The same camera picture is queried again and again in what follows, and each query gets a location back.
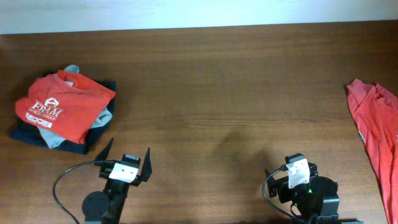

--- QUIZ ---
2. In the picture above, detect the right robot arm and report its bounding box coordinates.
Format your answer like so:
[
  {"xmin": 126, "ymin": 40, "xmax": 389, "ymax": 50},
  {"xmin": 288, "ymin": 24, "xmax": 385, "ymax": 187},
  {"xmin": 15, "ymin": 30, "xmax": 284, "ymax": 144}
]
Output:
[{"xmin": 262, "ymin": 163, "xmax": 340, "ymax": 224}]

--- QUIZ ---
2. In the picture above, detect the folded navy blue t-shirt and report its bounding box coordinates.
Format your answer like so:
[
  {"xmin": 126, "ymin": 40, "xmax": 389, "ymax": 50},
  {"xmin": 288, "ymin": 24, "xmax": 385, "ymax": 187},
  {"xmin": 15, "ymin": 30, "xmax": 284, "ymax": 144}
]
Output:
[{"xmin": 9, "ymin": 80, "xmax": 116, "ymax": 154}]

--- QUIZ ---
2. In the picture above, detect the folded red printed t-shirt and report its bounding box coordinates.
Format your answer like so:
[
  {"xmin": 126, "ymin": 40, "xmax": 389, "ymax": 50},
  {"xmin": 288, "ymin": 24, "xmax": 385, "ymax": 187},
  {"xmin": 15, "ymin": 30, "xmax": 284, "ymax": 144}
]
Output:
[{"xmin": 15, "ymin": 70, "xmax": 116, "ymax": 144}]

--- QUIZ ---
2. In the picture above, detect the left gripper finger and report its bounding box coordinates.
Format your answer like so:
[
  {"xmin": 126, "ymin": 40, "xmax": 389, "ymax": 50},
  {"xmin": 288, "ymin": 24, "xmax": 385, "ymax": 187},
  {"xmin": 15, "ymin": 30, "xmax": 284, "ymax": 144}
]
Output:
[
  {"xmin": 95, "ymin": 138, "xmax": 114, "ymax": 162},
  {"xmin": 141, "ymin": 148, "xmax": 152, "ymax": 182}
]

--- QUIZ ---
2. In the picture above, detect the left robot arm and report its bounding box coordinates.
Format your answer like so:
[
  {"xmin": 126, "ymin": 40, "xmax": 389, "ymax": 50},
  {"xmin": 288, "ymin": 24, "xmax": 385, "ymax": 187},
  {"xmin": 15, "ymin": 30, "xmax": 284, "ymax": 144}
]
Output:
[{"xmin": 81, "ymin": 140, "xmax": 152, "ymax": 224}]

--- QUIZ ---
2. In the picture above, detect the plain red t-shirt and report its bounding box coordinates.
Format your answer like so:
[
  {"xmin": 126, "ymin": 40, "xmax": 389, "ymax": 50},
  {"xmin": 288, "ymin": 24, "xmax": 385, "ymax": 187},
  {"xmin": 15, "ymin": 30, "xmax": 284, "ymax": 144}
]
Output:
[{"xmin": 347, "ymin": 79, "xmax": 397, "ymax": 223}]

